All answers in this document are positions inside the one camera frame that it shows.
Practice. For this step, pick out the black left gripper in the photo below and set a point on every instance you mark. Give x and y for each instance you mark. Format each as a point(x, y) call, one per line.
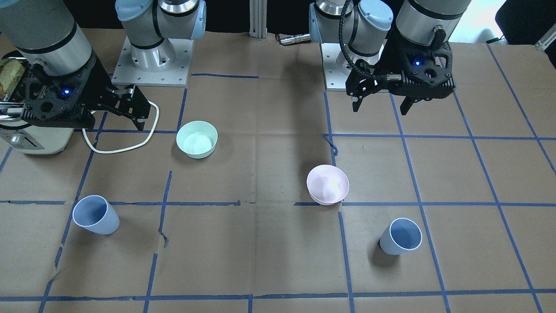
point(388, 61)

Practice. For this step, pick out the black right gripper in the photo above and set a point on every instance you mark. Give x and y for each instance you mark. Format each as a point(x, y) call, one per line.
point(94, 83)

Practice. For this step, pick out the blue cup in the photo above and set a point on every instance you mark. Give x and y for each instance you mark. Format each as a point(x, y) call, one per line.
point(401, 236)
point(95, 214)

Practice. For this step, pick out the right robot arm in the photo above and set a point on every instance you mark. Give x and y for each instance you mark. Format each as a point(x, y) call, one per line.
point(49, 33)

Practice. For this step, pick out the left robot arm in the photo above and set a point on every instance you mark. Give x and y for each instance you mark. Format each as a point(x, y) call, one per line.
point(362, 27)

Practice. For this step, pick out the mint green bowl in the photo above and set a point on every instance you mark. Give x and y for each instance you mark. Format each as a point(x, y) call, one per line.
point(197, 139)

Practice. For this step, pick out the pink bowl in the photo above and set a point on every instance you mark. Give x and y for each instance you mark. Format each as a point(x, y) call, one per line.
point(327, 185)

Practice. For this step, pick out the cream toaster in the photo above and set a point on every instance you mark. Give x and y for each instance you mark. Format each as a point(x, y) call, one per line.
point(19, 134)

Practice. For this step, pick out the toast slice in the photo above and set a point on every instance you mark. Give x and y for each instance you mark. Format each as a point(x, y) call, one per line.
point(11, 73)

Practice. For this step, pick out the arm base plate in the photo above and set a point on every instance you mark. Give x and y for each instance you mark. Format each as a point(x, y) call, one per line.
point(336, 68)
point(152, 69)

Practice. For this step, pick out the aluminium frame post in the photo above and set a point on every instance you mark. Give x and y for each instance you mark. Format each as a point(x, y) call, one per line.
point(258, 19)

